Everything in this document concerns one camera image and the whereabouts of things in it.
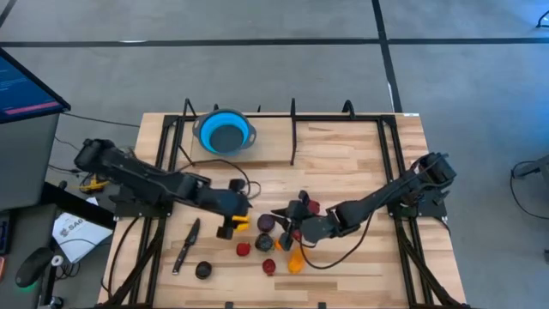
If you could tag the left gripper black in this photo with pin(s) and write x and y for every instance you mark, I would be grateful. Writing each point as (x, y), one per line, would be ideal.
(218, 201)

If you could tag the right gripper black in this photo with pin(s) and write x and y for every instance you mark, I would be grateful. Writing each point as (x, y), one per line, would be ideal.
(319, 225)

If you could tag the purple round fruit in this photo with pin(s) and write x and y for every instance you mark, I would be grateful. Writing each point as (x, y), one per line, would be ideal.
(266, 224)

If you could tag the small orange tangerine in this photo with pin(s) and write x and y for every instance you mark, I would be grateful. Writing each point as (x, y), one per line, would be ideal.
(278, 245)

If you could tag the small red fruit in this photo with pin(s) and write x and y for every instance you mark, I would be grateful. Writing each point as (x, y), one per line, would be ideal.
(314, 207)

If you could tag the dark red round fruit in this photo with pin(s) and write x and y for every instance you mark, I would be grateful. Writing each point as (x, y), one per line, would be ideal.
(243, 249)

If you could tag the large orange yellow fruit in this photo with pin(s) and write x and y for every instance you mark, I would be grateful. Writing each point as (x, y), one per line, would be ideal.
(296, 262)

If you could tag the red pomegranate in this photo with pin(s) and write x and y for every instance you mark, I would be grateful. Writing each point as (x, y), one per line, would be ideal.
(269, 266)

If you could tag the dark avocado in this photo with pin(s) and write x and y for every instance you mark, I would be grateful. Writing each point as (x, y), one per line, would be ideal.
(203, 270)

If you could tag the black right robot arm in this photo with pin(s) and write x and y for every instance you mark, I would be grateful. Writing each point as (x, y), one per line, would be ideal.
(386, 193)

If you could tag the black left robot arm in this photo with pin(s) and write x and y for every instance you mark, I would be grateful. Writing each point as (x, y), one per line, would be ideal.
(128, 169)

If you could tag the blue collapsible bowl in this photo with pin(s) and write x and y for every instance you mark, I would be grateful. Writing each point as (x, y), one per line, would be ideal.
(225, 139)

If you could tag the black table clamp hook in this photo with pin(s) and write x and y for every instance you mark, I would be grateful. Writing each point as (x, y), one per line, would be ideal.
(348, 103)

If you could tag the yellow tool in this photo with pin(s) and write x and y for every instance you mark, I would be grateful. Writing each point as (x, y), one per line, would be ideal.
(95, 185)

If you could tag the white paper booklet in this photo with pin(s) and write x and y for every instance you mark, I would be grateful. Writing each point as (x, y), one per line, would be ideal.
(79, 236)

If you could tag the white tape roll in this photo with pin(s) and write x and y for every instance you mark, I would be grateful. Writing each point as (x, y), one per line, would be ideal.
(52, 260)

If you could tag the dark desk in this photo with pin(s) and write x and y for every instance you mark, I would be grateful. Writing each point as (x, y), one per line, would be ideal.
(30, 227)

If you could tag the black computer mouse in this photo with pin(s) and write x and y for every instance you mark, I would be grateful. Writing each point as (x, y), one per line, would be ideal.
(33, 266)

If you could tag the computer monitor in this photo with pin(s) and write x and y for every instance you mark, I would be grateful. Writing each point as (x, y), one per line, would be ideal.
(21, 90)

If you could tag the black stand leg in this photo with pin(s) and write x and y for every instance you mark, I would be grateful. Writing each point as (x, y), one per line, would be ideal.
(544, 21)

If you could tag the black metal bracket stand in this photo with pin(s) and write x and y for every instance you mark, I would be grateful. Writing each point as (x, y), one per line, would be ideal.
(187, 107)
(293, 141)

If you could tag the black metal table frame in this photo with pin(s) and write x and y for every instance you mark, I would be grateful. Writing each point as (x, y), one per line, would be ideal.
(334, 117)

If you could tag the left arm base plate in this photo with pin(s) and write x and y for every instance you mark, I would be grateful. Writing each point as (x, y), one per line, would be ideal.
(128, 209)

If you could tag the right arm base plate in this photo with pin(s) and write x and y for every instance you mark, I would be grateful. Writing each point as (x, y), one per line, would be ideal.
(429, 209)

